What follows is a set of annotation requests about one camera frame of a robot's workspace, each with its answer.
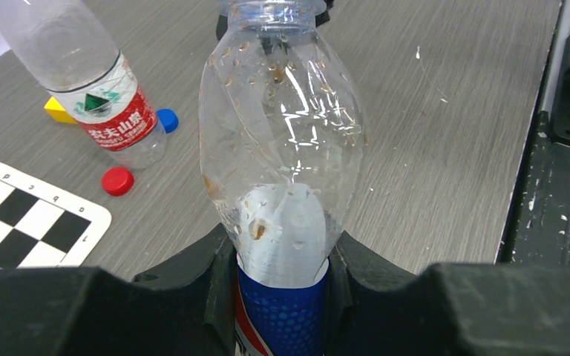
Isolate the clear bottle blue label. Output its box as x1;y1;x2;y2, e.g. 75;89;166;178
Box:
197;0;367;356

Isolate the clear bottle red label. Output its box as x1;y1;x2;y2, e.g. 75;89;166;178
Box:
0;1;167;169

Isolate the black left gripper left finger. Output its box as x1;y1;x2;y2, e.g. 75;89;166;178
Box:
0;225;236;355

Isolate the blue bottle cap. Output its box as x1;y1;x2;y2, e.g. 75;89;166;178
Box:
157;108;180;134

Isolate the red bottle cap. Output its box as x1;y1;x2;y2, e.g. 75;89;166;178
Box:
101;167;135;197

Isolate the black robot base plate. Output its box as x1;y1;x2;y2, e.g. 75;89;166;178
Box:
497;34;570;266

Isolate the yellow wooden block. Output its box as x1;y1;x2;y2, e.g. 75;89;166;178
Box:
44;97;77;125

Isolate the black white chessboard mat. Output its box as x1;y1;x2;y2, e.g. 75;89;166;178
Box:
0;162;112;269

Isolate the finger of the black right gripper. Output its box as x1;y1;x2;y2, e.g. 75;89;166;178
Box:
215;1;335;54

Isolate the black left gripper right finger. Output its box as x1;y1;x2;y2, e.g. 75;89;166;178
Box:
326;234;570;355

